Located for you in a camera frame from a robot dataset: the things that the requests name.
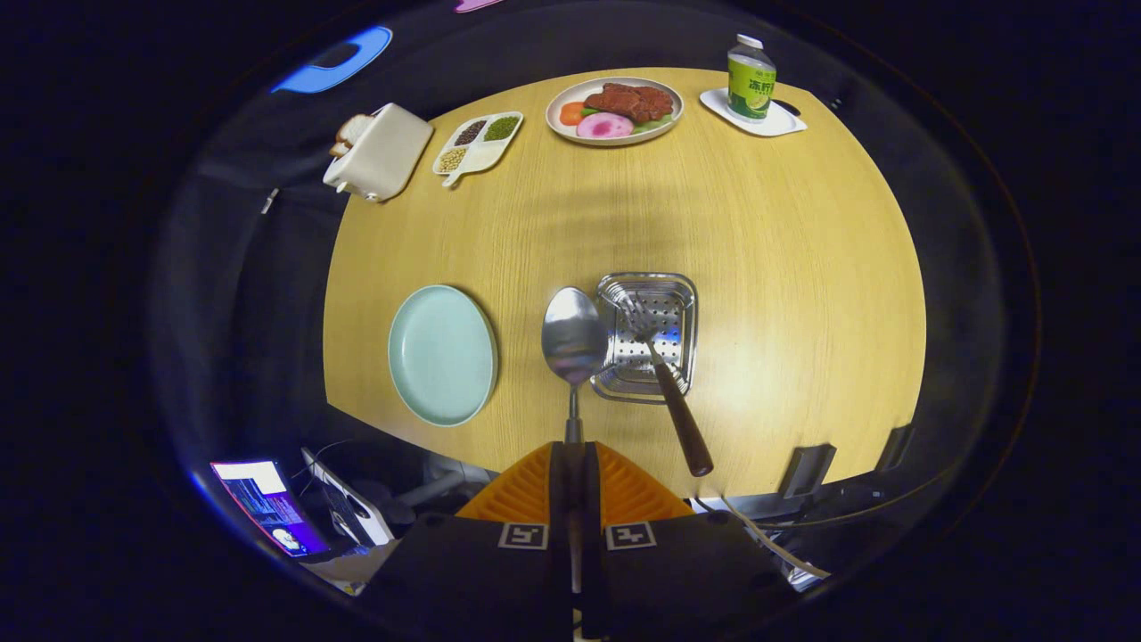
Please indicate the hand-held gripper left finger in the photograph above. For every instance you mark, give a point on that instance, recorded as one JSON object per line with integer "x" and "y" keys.
{"x": 559, "y": 481}

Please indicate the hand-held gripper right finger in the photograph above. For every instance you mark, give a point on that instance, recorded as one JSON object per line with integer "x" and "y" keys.
{"x": 593, "y": 486}

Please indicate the metal spoon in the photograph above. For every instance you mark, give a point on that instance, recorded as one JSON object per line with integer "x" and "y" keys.
{"x": 575, "y": 334}

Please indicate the mint green plate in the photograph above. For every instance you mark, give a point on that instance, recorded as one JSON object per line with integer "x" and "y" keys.
{"x": 441, "y": 357}

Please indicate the perforated metal drainer basket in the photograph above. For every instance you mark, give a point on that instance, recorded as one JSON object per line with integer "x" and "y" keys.
{"x": 669, "y": 303}

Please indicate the lit monitor screen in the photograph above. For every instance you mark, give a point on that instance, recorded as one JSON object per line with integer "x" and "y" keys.
{"x": 267, "y": 508}

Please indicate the white divided condiment dish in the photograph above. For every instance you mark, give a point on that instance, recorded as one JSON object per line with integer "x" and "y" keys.
{"x": 477, "y": 156}

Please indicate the white round food plate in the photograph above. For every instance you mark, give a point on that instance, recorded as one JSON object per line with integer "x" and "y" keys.
{"x": 615, "y": 141}

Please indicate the pink round food slice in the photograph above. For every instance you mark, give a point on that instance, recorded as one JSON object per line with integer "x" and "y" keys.
{"x": 604, "y": 126}

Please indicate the green lettuce leaf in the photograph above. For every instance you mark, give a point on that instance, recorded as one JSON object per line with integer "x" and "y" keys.
{"x": 655, "y": 123}

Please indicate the orange carrot slice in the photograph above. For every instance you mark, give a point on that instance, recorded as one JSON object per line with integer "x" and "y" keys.
{"x": 571, "y": 113}

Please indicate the white toaster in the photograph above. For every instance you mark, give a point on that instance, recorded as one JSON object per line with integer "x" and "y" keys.
{"x": 383, "y": 156}

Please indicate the brown meat piece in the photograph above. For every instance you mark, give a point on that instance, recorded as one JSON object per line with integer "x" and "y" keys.
{"x": 633, "y": 101}

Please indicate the toast bread slice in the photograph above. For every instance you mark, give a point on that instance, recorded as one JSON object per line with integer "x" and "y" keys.
{"x": 355, "y": 129}
{"x": 340, "y": 148}

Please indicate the white clip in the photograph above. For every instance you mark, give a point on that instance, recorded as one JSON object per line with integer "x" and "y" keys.
{"x": 269, "y": 201}

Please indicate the white square coaster tray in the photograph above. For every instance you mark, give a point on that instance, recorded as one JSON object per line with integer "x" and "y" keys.
{"x": 784, "y": 120}

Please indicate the green label drink bottle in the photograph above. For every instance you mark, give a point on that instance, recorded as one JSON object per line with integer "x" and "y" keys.
{"x": 751, "y": 85}

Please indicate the dark table leg bracket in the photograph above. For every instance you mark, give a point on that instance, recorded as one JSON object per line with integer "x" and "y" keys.
{"x": 807, "y": 470}
{"x": 896, "y": 448}

